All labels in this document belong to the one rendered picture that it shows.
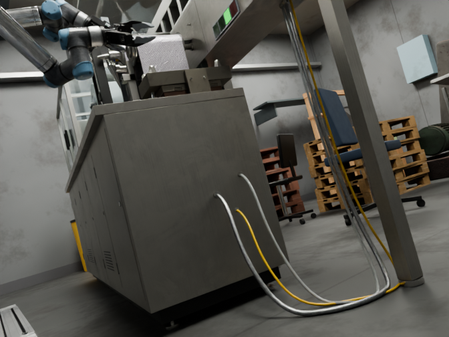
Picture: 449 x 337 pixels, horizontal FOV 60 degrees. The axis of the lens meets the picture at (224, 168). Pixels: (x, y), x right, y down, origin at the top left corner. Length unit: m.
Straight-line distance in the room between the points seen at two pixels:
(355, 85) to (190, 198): 0.75
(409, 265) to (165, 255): 0.86
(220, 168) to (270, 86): 6.01
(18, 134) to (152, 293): 4.33
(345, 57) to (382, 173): 0.42
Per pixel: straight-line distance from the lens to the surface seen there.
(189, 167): 1.59
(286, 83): 7.87
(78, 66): 1.59
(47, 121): 5.72
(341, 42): 1.48
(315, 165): 4.56
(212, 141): 1.65
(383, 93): 7.75
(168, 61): 2.00
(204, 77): 1.77
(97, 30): 1.65
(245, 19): 1.75
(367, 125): 1.42
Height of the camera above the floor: 0.44
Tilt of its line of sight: 4 degrees up
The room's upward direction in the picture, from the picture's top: 15 degrees counter-clockwise
